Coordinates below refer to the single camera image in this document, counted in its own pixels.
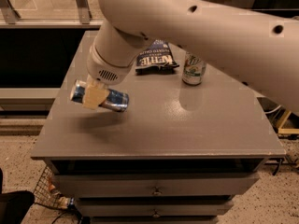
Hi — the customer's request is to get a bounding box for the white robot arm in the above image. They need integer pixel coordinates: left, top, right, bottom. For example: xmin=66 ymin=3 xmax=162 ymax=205
xmin=87 ymin=0 xmax=299 ymax=113

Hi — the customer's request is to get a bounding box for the black chair corner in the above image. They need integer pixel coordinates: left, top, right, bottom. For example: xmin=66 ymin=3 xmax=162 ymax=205
xmin=0 ymin=169 xmax=35 ymax=224

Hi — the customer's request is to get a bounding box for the grey drawer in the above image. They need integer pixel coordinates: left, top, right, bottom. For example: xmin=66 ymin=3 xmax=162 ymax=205
xmin=53 ymin=173 xmax=259 ymax=198
xmin=77 ymin=199 xmax=234 ymax=217

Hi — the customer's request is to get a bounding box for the yellow frame stand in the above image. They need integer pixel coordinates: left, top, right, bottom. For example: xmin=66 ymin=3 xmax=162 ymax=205
xmin=274 ymin=110 xmax=299 ymax=135

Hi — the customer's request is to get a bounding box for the blue kettle chips bag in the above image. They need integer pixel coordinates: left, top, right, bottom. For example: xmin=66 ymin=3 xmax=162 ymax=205
xmin=135 ymin=40 xmax=179 ymax=74

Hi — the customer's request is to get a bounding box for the green white 7up can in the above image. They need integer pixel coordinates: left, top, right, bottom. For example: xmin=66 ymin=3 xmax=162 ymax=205
xmin=182 ymin=52 xmax=206 ymax=86

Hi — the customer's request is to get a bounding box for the upper grey drawer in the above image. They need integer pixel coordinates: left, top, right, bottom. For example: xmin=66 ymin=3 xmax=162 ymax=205
xmin=53 ymin=173 xmax=259 ymax=198

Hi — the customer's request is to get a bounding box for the wire mesh basket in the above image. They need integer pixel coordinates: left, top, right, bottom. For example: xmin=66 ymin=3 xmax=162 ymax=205
xmin=34 ymin=167 xmax=74 ymax=210

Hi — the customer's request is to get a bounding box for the grey drawer cabinet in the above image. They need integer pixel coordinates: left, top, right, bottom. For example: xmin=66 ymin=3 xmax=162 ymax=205
xmin=32 ymin=32 xmax=284 ymax=224

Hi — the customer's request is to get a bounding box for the lower grey drawer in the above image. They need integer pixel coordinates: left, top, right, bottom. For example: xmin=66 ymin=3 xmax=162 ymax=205
xmin=77 ymin=199 xmax=234 ymax=217

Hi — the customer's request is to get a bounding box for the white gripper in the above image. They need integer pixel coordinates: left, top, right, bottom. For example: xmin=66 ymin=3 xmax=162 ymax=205
xmin=83 ymin=45 xmax=132 ymax=109

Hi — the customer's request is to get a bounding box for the blue silver redbull can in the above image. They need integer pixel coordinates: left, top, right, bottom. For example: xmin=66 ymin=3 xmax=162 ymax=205
xmin=70 ymin=80 xmax=129 ymax=112

